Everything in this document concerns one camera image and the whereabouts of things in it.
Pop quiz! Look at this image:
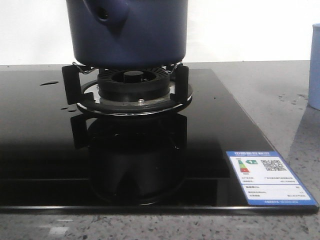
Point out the blue saucepan with handle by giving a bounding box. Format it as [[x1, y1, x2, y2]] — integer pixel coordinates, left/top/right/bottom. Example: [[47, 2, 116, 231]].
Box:
[[66, 0, 188, 69]]

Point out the light blue ribbed cup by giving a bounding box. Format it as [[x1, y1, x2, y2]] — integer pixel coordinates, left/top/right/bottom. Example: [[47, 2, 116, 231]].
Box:
[[308, 23, 320, 110]]

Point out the black right pot support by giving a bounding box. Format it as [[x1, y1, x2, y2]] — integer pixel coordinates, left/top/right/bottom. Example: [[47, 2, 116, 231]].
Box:
[[62, 64, 192, 105]]

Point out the black right gas burner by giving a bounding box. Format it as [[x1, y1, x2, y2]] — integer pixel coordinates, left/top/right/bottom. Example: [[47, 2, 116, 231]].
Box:
[[77, 64, 193, 116]]

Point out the black glass gas stove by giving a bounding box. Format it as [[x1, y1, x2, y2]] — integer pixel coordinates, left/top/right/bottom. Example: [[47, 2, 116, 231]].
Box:
[[0, 69, 320, 215]]

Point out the blue energy label sticker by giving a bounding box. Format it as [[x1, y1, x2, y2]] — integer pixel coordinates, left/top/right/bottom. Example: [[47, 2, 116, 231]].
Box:
[[226, 151, 318, 207]]

